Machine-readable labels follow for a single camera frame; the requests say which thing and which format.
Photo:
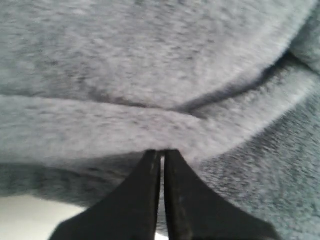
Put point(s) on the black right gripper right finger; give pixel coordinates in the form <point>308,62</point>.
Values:
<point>195,212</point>

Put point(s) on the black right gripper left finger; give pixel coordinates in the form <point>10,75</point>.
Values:
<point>128,213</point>

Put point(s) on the grey fleece towel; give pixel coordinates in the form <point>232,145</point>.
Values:
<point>86,86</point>

